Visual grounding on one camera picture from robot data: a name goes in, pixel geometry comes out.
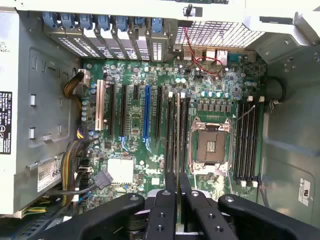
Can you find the long black expansion slot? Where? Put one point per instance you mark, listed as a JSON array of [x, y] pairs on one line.
[[111, 107], [123, 110], [158, 112]]

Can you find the black RAM slot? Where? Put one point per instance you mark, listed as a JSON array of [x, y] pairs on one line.
[[169, 130], [243, 140], [187, 130], [248, 140], [182, 130], [254, 140], [237, 140]]

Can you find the blue expansion slot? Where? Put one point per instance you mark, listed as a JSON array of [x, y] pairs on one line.
[[147, 110]]

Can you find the black printed label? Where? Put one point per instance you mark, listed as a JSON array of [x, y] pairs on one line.
[[7, 122]]

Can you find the white expansion slot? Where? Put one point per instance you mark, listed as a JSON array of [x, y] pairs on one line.
[[100, 105]]

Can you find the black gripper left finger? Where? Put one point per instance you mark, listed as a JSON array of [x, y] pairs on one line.
[[160, 215]]

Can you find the small white certification sticker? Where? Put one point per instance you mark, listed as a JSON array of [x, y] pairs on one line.
[[305, 192]]

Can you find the white barcode sticker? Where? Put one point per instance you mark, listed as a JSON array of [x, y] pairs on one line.
[[48, 173]]

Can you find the rear port block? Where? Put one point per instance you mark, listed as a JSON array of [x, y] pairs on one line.
[[215, 54]]

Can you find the CPU socket with metal frame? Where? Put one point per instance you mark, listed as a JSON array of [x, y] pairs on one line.
[[212, 147]]

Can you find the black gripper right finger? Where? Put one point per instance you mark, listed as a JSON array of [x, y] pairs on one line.
[[207, 217]]

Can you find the silver chipset heatsink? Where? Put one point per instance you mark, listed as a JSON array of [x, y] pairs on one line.
[[120, 170]]

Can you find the short black expansion slot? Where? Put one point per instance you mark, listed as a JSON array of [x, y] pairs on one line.
[[136, 92]]

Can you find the green motherboard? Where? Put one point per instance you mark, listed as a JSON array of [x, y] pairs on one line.
[[140, 80]]

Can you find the grey metal PC case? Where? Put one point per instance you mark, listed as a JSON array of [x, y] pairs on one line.
[[287, 150]]

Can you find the blue card retention clip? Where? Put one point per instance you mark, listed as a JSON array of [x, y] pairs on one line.
[[104, 22], [139, 21], [121, 23], [68, 20], [156, 25], [86, 21], [50, 19]]

